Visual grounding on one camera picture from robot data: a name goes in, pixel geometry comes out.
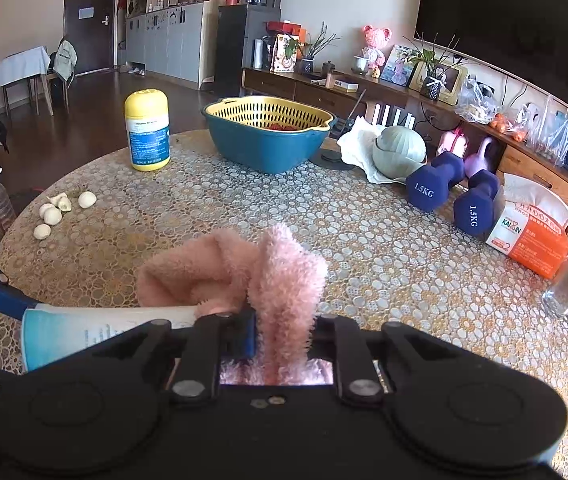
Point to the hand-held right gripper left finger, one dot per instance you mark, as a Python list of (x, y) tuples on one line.
[(248, 332)]

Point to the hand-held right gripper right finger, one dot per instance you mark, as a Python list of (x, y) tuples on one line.
[(335, 341)]

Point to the pink fluffy cloth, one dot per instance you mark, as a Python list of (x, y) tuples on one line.
[(274, 280)]

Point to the white and blue container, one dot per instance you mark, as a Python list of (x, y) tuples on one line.
[(89, 332)]

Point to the garlic clove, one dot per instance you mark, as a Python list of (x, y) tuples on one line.
[(53, 216), (87, 199), (65, 204), (45, 208), (42, 231)]

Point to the black round coaster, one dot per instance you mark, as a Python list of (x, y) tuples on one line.
[(326, 161)]

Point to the blue basin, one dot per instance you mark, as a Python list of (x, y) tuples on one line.
[(264, 150)]

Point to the blue dumbbell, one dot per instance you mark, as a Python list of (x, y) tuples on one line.
[(431, 182), (478, 205)]

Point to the white crumpled cloth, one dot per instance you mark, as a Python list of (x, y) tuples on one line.
[(358, 142)]

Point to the pale green bowl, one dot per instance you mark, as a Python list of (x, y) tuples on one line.
[(398, 150)]

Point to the red fruit in colander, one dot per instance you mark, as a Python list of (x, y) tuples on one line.
[(282, 126)]

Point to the black walkie-talkie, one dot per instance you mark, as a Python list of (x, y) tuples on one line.
[(349, 122)]

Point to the yellow and white bottle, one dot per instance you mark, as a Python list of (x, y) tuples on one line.
[(147, 130)]

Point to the orange and white tissue pack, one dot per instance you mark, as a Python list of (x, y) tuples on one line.
[(528, 230)]

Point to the yellow colander basket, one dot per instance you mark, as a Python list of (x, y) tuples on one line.
[(264, 109)]

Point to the purple kettlebell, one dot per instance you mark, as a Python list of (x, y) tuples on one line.
[(478, 160)]

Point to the table with white cloth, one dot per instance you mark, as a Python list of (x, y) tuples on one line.
[(11, 67)]

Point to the chair with hanging jacket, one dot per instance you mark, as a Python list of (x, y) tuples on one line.
[(63, 62)]

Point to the wooden media cabinet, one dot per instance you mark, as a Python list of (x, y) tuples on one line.
[(309, 91)]

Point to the clear plastic bag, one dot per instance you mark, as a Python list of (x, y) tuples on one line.
[(476, 102)]

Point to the printed carton box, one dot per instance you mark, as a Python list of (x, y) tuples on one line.
[(284, 55)]

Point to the potted plant in patterned pot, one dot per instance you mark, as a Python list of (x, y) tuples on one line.
[(433, 77)]

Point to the grey refrigerator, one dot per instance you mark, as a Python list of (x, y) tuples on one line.
[(244, 50)]

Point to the potted grass plant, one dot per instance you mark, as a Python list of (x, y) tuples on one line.
[(314, 52)]

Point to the dark wooden door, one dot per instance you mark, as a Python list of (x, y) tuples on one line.
[(89, 20)]

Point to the pink bear figure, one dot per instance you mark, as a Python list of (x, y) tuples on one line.
[(376, 45)]

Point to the grey storage cabinet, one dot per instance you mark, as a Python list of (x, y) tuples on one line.
[(174, 42)]

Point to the white plastic bags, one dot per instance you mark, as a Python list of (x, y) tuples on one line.
[(553, 132)]

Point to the red box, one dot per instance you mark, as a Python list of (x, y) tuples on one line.
[(284, 26)]

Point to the black television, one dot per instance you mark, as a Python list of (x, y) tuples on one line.
[(503, 20)]

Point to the colourful photo frame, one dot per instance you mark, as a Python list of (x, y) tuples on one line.
[(397, 65)]

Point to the yellow picture frame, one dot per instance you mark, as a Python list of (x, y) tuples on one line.
[(456, 82)]

